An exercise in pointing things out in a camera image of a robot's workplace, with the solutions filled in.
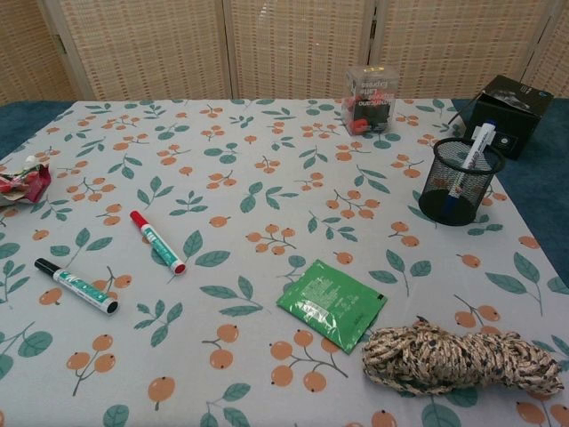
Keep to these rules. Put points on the red capped whiteboard marker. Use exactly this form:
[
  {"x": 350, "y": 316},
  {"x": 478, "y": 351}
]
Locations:
[{"x": 155, "y": 240}]

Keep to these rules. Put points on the black mesh pen holder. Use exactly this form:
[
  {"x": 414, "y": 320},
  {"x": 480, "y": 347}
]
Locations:
[{"x": 480, "y": 195}]

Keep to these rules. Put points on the black capped whiteboard marker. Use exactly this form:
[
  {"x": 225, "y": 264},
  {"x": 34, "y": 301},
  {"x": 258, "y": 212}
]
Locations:
[{"x": 75, "y": 284}]

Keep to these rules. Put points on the blue capped whiteboard marker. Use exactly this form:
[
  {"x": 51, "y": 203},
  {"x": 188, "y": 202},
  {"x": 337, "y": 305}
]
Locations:
[{"x": 476, "y": 155}]

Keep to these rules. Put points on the floral printed tablecloth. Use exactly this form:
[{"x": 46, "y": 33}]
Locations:
[{"x": 266, "y": 200}]

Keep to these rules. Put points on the green foil sachet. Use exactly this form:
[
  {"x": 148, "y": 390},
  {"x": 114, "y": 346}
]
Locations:
[{"x": 329, "y": 302}]

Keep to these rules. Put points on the clear plastic capsule box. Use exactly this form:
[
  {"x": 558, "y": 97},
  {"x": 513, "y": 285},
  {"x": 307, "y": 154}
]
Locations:
[{"x": 369, "y": 102}]

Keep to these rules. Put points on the woven folding screen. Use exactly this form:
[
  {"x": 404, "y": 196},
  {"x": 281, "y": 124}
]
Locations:
[{"x": 289, "y": 44}]

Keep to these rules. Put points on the black cardboard box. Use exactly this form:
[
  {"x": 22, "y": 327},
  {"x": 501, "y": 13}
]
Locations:
[{"x": 511, "y": 115}]

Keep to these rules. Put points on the crumpled red snack pouch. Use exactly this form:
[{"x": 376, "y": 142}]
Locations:
[{"x": 26, "y": 184}]

